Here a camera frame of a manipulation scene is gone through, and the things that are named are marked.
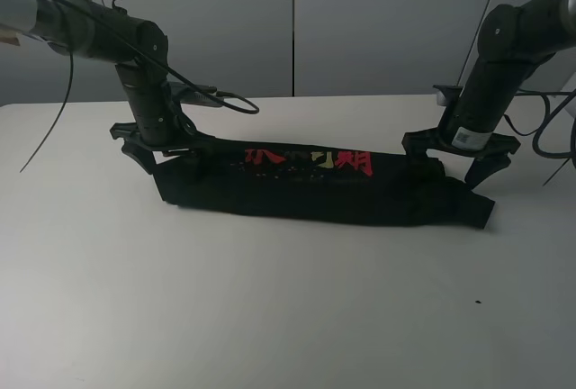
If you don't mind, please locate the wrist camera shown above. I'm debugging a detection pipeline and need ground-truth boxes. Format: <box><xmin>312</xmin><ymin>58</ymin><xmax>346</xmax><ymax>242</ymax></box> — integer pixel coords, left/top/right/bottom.
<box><xmin>433</xmin><ymin>85</ymin><xmax>463</xmax><ymax>107</ymax></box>
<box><xmin>169</xmin><ymin>82</ymin><xmax>223</xmax><ymax>108</ymax></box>

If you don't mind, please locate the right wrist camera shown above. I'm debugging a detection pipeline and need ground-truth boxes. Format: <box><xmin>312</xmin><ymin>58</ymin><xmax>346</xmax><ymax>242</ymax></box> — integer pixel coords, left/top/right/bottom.
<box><xmin>433</xmin><ymin>85</ymin><xmax>463</xmax><ymax>107</ymax></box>

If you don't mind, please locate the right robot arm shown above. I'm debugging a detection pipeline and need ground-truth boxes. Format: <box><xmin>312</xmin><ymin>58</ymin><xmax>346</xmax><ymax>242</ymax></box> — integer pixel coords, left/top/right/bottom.
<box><xmin>402</xmin><ymin>0</ymin><xmax>575</xmax><ymax>187</ymax></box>

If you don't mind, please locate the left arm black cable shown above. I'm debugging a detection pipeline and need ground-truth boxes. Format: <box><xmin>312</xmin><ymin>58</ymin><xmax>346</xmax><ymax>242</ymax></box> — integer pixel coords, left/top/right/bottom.
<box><xmin>18</xmin><ymin>0</ymin><xmax>261</xmax><ymax>174</ymax></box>

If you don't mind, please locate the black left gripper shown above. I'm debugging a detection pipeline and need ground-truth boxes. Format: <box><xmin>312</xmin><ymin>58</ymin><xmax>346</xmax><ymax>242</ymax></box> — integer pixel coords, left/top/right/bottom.
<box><xmin>110</xmin><ymin>114</ymin><xmax>211</xmax><ymax>183</ymax></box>

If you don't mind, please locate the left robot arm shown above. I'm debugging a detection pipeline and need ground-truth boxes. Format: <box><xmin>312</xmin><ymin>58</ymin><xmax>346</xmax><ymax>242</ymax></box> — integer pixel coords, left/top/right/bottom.
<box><xmin>1</xmin><ymin>0</ymin><xmax>221</xmax><ymax>174</ymax></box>

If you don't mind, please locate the black printed t-shirt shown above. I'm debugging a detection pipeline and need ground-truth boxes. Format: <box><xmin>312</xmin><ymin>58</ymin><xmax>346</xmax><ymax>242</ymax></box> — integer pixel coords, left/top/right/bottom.
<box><xmin>153</xmin><ymin>140</ymin><xmax>494</xmax><ymax>229</ymax></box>

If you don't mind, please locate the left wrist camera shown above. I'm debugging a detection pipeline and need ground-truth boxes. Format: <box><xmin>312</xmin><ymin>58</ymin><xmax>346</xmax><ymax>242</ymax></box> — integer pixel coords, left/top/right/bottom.
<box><xmin>169</xmin><ymin>82</ymin><xmax>223</xmax><ymax>108</ymax></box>

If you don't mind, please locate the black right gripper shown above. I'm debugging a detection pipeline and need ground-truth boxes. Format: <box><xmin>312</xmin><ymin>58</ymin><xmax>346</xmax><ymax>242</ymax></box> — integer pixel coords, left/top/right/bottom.
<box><xmin>401</xmin><ymin>130</ymin><xmax>520</xmax><ymax>189</ymax></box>

